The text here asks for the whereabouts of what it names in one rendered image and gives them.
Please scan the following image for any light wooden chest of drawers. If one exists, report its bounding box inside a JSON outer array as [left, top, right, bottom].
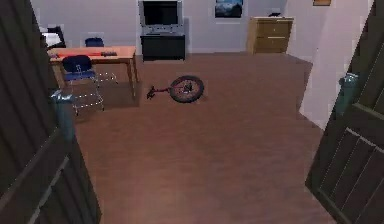
[[246, 15, 295, 55]]

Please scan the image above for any grey television set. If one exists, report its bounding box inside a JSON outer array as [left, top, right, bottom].
[[138, 0, 185, 35]]

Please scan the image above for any red flat object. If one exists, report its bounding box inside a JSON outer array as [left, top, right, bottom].
[[56, 50, 103, 58]]

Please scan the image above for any teal door handle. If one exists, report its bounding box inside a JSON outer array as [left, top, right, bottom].
[[334, 72, 360, 116], [49, 89, 77, 143]]

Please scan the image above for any red unicycle with black wheel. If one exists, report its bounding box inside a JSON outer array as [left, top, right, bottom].
[[146, 75, 206, 104]]

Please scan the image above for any orange wooden table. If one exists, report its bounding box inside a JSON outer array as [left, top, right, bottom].
[[47, 45, 140, 98]]

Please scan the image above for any dark brown room door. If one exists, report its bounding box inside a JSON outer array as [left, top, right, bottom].
[[0, 0, 103, 224], [304, 0, 384, 224]]

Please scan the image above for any blue framed wall picture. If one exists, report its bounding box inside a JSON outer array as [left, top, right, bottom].
[[214, 0, 244, 19]]

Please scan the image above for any blue chair with metal legs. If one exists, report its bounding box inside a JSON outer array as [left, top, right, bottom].
[[61, 54, 105, 116], [84, 37, 105, 48]]

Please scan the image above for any black framed white board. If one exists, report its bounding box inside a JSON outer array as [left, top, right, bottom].
[[40, 25, 67, 50]]

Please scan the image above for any black television stand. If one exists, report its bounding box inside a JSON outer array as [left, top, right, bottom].
[[140, 33, 187, 62]]

